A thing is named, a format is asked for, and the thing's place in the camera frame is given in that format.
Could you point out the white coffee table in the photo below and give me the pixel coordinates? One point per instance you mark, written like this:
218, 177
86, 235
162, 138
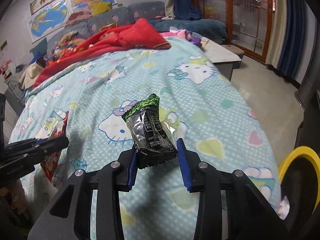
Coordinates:
224, 60

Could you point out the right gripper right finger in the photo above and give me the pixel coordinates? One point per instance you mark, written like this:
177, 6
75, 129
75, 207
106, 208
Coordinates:
249, 214

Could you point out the purple cloth pile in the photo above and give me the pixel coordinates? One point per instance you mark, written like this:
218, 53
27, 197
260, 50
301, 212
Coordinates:
195, 39

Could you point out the red blanket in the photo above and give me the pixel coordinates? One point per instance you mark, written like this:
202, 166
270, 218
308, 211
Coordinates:
139, 35

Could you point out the blue curtain right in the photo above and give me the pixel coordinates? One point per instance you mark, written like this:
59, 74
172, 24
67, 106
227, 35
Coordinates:
292, 49

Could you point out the red snack packet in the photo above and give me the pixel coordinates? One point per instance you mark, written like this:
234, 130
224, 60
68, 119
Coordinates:
55, 130

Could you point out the blue curtain left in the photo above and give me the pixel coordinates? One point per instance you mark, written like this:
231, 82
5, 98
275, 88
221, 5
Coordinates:
181, 10

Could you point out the small round blue stool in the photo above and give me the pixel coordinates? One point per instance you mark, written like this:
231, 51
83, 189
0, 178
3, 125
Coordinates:
235, 50

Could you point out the wooden glass sliding door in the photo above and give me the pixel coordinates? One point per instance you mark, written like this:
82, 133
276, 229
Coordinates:
248, 23

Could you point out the blue curtain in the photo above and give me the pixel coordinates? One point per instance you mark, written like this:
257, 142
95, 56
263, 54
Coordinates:
292, 49
181, 10

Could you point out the hello kitty teal blanket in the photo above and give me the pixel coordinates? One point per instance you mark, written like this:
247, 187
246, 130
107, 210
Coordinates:
195, 100

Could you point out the grey tower air conditioner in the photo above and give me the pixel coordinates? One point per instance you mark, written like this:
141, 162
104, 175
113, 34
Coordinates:
310, 82

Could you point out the green black snack packet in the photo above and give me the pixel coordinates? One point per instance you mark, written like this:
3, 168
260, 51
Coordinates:
151, 142

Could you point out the yellow rim trash bin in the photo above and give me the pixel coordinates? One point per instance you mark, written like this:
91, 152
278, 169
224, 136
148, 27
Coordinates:
299, 181

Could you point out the person left hand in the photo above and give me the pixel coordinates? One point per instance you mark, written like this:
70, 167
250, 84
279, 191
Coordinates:
16, 192

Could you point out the white fringed paper bundle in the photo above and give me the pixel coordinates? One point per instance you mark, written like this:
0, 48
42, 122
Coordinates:
284, 208

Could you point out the world map poster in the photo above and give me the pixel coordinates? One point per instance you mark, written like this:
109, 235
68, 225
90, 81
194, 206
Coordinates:
48, 19

